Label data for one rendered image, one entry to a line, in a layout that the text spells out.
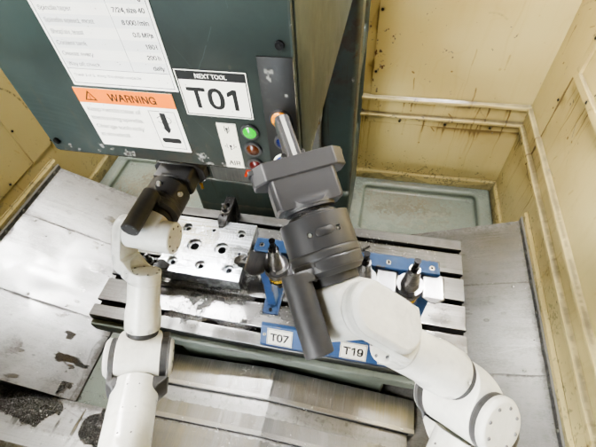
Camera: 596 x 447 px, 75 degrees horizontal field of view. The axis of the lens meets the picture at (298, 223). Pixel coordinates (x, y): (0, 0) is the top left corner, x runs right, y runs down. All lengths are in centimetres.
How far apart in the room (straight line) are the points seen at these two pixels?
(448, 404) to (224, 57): 55
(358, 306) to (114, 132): 47
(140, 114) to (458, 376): 57
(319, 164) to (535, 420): 108
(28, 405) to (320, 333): 143
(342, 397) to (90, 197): 141
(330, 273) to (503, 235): 128
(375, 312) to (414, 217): 152
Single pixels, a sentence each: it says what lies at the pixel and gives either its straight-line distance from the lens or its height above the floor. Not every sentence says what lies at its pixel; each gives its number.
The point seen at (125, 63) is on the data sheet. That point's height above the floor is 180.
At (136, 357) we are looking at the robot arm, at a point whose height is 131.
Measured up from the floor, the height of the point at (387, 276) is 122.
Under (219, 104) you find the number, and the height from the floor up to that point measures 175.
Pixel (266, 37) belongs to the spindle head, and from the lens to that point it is 49.
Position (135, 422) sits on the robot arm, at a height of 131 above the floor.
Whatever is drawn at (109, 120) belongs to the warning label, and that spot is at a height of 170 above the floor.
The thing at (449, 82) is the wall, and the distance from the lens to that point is 172.
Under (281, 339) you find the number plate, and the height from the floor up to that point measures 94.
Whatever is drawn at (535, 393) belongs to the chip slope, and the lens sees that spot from 140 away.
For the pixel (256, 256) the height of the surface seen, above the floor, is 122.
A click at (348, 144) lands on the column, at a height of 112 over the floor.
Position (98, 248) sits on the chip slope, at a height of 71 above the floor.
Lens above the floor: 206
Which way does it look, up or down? 52 degrees down
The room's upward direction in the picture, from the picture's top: 5 degrees counter-clockwise
